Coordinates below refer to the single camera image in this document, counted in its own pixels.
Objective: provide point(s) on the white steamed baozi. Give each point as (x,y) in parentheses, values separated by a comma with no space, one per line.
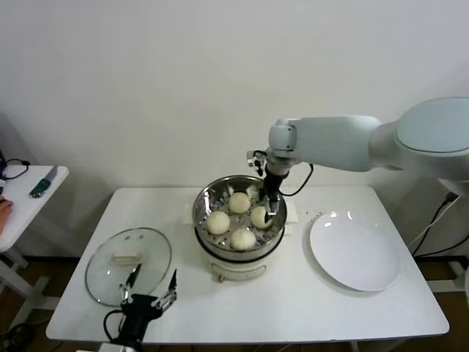
(258,217)
(218,222)
(239,202)
(242,239)

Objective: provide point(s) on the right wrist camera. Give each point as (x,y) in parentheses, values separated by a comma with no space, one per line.
(254,160)

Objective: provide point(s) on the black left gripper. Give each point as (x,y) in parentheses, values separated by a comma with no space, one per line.
(141,308)

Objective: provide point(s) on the glass pot lid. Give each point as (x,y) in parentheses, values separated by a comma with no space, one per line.
(99,256)

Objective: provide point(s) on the person hand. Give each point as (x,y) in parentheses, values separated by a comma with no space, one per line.
(4,214)

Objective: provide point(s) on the black power plug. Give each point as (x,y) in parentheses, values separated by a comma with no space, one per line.
(452,198)

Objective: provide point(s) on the stainless steel steamer basket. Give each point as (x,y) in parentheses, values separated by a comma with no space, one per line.
(205,205)

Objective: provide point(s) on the white side table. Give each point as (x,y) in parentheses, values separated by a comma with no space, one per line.
(25,220)

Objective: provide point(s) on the white round plate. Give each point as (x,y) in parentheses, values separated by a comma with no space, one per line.
(351,249)

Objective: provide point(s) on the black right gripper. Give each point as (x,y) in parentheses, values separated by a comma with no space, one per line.
(273,185)

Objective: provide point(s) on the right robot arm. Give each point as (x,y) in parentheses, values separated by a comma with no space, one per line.
(337,143)

